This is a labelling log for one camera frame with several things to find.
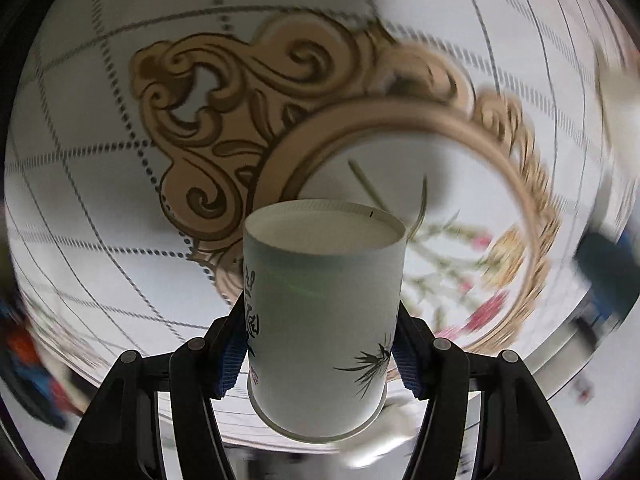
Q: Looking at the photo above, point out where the white paper cup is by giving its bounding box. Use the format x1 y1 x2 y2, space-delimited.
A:
242 199 407 443

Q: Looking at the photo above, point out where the white patterned tablecloth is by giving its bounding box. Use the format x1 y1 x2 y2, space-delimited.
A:
5 0 636 456

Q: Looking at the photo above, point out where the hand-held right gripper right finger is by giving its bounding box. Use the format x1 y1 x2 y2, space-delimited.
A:
387 300 582 480

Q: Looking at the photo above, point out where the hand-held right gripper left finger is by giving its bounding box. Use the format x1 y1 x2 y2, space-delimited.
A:
56 296 249 480

